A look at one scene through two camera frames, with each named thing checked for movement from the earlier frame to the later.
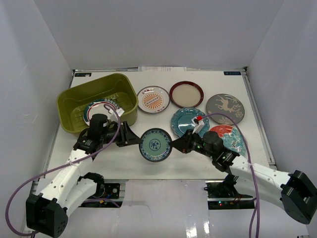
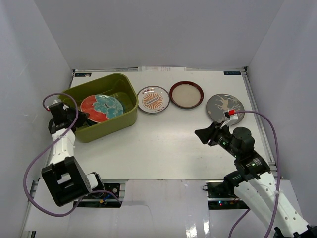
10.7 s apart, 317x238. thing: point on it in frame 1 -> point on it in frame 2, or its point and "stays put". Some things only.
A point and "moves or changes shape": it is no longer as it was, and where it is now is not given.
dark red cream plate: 186,93 stays put
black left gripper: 122,134 -> 73,118
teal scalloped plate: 181,121 -> 117,109
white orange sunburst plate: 153,99 stays put
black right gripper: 183,144 -> 211,133
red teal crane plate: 232,139 moves or changes shape
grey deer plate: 226,104 stays put
